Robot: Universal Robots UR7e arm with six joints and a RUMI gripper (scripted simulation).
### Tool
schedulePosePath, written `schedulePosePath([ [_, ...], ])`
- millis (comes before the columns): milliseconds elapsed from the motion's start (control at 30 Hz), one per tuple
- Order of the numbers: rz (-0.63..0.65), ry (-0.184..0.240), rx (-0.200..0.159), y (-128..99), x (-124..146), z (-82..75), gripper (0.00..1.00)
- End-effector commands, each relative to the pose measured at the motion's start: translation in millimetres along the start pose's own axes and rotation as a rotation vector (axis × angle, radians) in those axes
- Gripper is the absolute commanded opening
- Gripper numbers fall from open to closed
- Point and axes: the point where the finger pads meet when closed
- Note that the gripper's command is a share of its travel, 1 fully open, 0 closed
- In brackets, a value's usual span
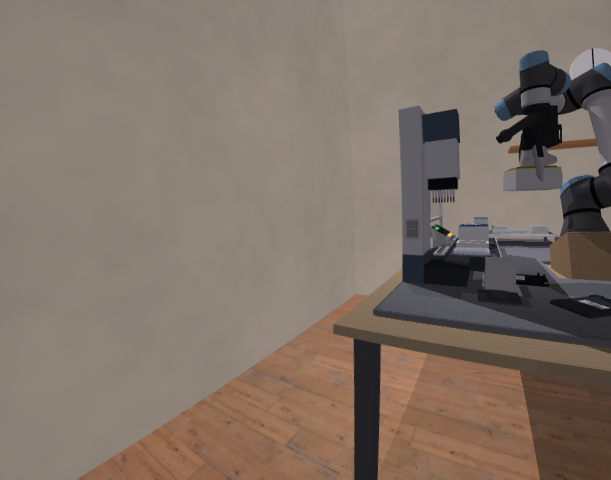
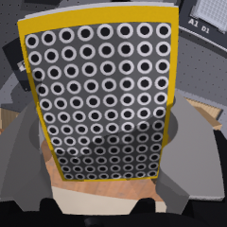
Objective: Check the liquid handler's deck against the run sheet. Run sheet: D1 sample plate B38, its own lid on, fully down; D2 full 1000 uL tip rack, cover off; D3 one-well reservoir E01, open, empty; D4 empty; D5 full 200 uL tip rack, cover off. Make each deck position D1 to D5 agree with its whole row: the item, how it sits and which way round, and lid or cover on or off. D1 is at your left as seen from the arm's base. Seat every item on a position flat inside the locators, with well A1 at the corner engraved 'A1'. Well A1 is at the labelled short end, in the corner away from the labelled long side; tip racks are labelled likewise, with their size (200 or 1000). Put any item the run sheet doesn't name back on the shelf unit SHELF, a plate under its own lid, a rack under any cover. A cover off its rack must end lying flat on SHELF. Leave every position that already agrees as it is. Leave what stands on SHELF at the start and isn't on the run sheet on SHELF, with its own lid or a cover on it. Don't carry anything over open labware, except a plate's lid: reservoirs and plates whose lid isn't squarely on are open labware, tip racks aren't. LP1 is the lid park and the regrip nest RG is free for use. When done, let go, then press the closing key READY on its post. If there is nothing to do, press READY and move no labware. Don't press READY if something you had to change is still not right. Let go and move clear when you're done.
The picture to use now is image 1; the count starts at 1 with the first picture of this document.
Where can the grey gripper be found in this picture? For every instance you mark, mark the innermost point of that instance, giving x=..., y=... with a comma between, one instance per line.
x=531, y=137

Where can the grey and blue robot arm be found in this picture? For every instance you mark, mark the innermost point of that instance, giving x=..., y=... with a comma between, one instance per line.
x=582, y=197

